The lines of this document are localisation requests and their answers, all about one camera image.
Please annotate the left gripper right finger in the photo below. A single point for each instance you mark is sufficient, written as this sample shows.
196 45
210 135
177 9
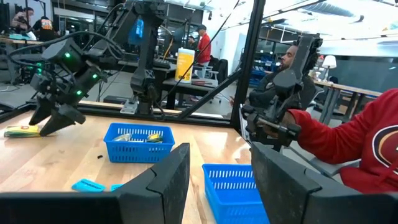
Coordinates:
289 193

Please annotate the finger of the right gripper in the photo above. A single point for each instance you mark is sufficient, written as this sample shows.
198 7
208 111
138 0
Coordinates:
62 119
43 110

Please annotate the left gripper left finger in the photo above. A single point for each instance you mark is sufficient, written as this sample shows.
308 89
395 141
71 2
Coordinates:
155 196

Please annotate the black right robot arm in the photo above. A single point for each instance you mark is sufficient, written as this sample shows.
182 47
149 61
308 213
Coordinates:
146 62

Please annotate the blue slotted plastic basket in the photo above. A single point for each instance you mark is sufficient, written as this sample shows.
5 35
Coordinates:
233 202
136 152

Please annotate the small black scrap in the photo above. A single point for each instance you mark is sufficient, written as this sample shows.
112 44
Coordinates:
100 156

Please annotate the person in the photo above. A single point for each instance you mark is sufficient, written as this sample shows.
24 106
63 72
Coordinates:
287 60
46 26
357 140
21 20
203 49
191 40

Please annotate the wooden table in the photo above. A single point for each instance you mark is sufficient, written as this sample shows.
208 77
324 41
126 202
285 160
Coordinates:
348 88
15 40

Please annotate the person's hand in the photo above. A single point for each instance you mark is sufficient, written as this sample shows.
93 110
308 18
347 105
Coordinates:
287 119

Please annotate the blue tag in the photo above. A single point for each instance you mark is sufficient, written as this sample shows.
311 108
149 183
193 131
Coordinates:
136 31

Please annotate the yellow white wipes canister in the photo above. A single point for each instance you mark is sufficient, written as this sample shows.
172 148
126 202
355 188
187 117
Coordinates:
184 67

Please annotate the black desk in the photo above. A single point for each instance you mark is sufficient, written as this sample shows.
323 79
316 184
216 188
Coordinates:
186 85

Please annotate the blue storage bins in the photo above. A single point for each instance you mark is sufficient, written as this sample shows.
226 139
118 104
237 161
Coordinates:
258 74

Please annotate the white table lamp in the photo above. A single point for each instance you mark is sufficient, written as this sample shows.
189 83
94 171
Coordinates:
329 61

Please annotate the black office chair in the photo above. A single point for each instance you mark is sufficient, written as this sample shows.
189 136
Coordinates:
219 70

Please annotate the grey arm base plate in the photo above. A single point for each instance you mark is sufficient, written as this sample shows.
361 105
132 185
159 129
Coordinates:
129 107

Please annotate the black aluminium table frame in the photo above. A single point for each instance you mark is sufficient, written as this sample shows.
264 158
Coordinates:
248 62

